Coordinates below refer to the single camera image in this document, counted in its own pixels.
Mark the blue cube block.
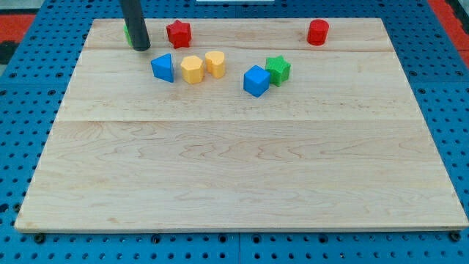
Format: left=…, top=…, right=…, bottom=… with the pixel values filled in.
left=243, top=65, right=270, bottom=98

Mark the yellow heart block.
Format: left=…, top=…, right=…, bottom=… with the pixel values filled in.
left=205, top=51, right=226, bottom=78

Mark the yellow hexagon block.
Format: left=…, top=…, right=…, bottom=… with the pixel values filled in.
left=180, top=56, right=204, bottom=84

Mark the green star block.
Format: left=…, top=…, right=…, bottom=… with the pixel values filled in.
left=265, top=56, right=291, bottom=87

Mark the blue triangle block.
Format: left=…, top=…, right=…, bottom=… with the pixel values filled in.
left=150, top=54, right=174, bottom=83

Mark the light wooden board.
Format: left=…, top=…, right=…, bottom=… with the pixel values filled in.
left=15, top=18, right=468, bottom=233

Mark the red star block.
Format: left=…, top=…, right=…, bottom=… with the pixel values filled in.
left=166, top=20, right=192, bottom=49

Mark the red cylinder block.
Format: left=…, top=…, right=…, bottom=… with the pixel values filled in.
left=306, top=19, right=330, bottom=46

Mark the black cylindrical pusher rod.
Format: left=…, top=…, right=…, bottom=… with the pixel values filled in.
left=119, top=0, right=151, bottom=51

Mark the green block behind rod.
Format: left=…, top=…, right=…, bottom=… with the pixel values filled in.
left=123, top=24, right=133, bottom=47

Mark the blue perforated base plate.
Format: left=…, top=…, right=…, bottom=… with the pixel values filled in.
left=1, top=1, right=468, bottom=263

